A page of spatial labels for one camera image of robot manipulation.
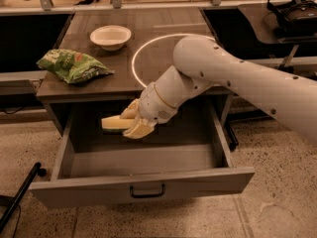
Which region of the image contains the black VR headset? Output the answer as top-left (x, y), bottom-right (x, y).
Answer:
top-left (266, 0), bottom-right (317, 35)

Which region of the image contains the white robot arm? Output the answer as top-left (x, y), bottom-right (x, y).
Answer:
top-left (122, 36), bottom-right (317, 143)

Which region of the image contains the black metal stand leg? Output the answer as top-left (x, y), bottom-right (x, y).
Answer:
top-left (0, 163), bottom-right (47, 232)

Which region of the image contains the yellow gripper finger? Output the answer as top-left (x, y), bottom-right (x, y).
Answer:
top-left (123, 118), bottom-right (157, 139)
top-left (120, 98), bottom-right (139, 119)

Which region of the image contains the white bowl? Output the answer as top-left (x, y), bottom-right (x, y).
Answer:
top-left (90, 25), bottom-right (132, 52)

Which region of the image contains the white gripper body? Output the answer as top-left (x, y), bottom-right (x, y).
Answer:
top-left (139, 83), bottom-right (177, 124)

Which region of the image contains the dark side table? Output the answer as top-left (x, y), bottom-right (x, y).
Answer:
top-left (238, 3), bottom-right (317, 44)

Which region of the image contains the green chip bag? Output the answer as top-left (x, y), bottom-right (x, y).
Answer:
top-left (37, 49), bottom-right (114, 84)

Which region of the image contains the black drawer handle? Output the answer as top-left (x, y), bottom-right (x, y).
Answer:
top-left (129, 183), bottom-right (165, 199)

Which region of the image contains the grey wooden cabinet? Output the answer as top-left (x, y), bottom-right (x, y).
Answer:
top-left (35, 6), bottom-right (240, 137)

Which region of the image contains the yellow sponge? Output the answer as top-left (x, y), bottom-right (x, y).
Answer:
top-left (101, 115), bottom-right (134, 131)

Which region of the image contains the open grey top drawer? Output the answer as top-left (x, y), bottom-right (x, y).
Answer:
top-left (30, 98), bottom-right (255, 208)

